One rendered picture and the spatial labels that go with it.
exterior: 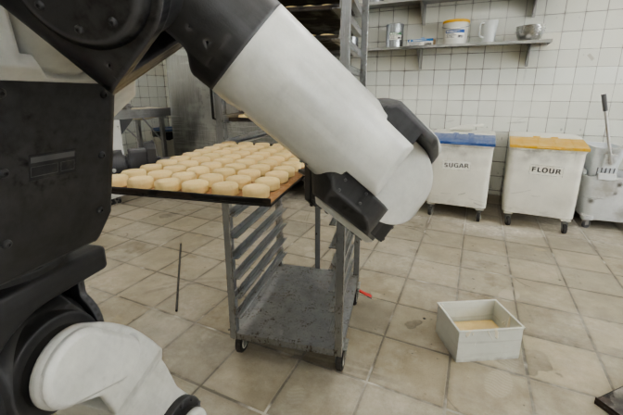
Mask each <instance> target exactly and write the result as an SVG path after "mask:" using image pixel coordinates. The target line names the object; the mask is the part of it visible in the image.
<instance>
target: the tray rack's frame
mask: <svg viewBox="0 0 623 415"><path fill-rule="evenodd" d="M368 25H369V0H362V39H361V66H360V83H361V84H362V85H363V86H364V87H366V74H367V49H368ZM320 229H321V209H320V208H319V207H315V268H313V267H304V266H297V265H288V264H283V260H282V261H281V263H280V264H279V265H278V267H277V268H276V270H275V271H274V273H273V275H272V276H271V277H270V279H269V280H268V282H267V283H266V284H265V285H264V287H263V288H262V289H261V291H260V293H259V294H258V296H257V297H256V299H255V300H254V301H253V303H252V304H251V306H250V307H249V309H248V311H247V312H246V313H245V315H244V316H243V318H242V319H239V331H238V332H237V334H236V336H237V339H239V340H244V347H245V345H246V343H247V342H248V341H249V342H255V343H261V344H266V345H271V346H281V347H287V348H292V349H297V350H303V351H308V352H313V353H319V354H325V355H329V356H334V354H335V334H334V333H328V332H327V331H328V328H329V324H330V321H331V319H332V316H333V313H331V312H328V309H329V306H330V303H331V300H332V297H333V294H334V292H328V289H329V286H330V284H331V282H332V279H333V276H334V273H335V271H334V270H328V269H320ZM360 247H361V240H360V239H359V237H356V236H354V264H353V272H351V273H350V279H349V282H348V286H347V290H346V293H345V296H344V319H343V351H344V365H345V360H346V353H347V349H348V344H349V338H346V335H347V331H348V327H349V323H350V314H351V311H352V306H353V302H354V297H355V294H356V289H357V300H358V297H359V293H358V289H360V285H361V282H358V281H359V272H360Z"/></svg>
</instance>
